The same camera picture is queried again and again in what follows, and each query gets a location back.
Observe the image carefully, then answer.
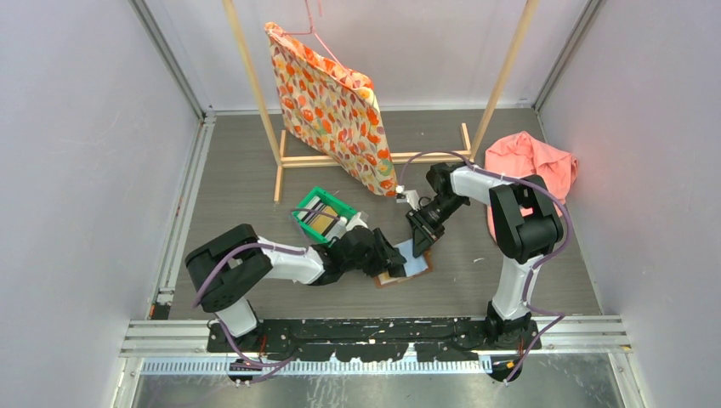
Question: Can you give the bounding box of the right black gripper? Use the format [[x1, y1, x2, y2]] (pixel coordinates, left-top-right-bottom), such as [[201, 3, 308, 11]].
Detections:
[[406, 195, 468, 258]]

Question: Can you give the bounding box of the gold striped credit card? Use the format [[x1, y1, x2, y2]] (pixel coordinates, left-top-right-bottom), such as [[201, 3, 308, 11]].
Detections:
[[375, 272, 402, 287]]

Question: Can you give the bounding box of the brown leather card holder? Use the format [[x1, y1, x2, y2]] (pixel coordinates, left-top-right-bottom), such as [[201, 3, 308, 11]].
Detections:
[[373, 240, 433, 288]]

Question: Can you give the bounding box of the green plastic card bin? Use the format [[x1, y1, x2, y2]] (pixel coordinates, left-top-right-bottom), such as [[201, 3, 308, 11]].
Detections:
[[291, 186, 358, 244]]

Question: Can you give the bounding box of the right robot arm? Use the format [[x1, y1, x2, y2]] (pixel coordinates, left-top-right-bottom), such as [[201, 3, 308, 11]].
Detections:
[[406, 163, 565, 349]]

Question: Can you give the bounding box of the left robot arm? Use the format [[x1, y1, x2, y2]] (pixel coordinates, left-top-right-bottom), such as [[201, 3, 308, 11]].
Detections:
[[185, 224, 408, 352]]

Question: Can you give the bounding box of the stack of credit cards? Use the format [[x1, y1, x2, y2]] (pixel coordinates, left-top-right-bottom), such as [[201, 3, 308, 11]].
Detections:
[[298, 196, 342, 242]]

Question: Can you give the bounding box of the pink crumpled cloth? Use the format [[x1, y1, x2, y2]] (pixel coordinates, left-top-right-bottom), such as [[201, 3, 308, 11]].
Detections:
[[484, 132, 579, 204]]

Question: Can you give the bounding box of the wooden clothes rack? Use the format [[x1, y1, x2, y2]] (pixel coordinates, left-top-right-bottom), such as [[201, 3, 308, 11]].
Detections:
[[223, 1, 538, 196]]

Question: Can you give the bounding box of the floral fabric bag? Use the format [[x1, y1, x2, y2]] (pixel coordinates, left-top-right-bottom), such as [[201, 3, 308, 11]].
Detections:
[[264, 22, 398, 196]]

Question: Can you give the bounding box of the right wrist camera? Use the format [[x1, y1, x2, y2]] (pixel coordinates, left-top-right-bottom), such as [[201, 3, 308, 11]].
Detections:
[[395, 185, 421, 210]]

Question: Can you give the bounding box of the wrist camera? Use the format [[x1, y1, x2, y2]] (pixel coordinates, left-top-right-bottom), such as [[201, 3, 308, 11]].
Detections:
[[395, 185, 421, 210], [345, 211, 369, 231]]

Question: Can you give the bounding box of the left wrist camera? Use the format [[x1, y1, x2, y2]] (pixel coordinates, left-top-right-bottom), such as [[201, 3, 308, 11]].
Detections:
[[345, 211, 369, 231]]

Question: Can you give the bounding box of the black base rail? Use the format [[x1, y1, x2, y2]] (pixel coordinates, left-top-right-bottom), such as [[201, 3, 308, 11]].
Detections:
[[207, 317, 540, 363]]

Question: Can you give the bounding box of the aluminium frame rail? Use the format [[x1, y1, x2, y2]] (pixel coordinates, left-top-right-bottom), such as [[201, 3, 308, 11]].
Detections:
[[121, 315, 633, 377]]

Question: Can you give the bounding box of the pink wire hanger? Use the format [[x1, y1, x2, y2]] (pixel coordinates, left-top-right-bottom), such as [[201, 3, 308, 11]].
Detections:
[[278, 1, 373, 88]]

